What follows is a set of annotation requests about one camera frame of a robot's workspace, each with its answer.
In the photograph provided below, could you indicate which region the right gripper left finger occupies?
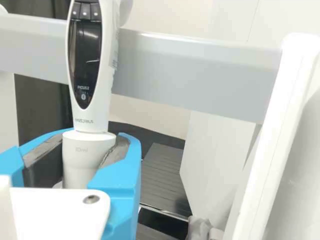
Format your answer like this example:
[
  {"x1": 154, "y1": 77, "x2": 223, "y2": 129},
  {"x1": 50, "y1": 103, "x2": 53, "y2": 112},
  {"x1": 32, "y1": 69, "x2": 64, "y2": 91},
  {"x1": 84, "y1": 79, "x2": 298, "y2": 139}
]
[{"x1": 0, "y1": 128, "x2": 64, "y2": 189}]

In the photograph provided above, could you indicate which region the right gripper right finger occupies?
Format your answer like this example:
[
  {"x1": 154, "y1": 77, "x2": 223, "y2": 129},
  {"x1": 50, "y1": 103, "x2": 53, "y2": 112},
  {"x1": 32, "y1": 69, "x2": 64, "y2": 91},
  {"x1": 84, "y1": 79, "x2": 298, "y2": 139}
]
[{"x1": 87, "y1": 132, "x2": 143, "y2": 240}]

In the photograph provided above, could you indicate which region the white pipette stand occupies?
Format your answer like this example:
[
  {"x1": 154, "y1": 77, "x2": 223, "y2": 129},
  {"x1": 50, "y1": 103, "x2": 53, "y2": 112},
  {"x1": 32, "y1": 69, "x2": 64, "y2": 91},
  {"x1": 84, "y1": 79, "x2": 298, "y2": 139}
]
[{"x1": 0, "y1": 0, "x2": 320, "y2": 240}]

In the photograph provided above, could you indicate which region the pipette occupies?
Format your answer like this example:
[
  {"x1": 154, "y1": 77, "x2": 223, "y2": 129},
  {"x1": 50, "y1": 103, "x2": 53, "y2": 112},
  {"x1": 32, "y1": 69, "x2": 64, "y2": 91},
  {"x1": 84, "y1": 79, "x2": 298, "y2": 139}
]
[{"x1": 65, "y1": 0, "x2": 131, "y2": 190}]

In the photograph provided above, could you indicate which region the white incubator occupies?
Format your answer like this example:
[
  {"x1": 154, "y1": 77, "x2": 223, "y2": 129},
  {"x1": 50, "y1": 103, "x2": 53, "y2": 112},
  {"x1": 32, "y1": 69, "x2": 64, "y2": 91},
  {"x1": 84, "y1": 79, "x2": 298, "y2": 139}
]
[{"x1": 179, "y1": 0, "x2": 320, "y2": 226}]

